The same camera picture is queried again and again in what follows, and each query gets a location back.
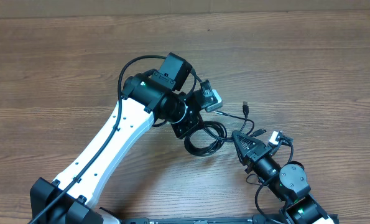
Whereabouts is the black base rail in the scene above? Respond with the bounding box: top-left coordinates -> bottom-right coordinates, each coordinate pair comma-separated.
99,207 -> 340,224

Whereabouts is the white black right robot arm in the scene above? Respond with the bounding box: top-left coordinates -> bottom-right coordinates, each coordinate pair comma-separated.
232,131 -> 339,224

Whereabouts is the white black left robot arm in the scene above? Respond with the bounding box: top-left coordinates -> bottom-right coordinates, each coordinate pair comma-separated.
30,53 -> 222,224

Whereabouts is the thin black USB-A cable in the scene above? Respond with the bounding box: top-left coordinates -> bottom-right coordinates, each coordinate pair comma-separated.
215,101 -> 267,141

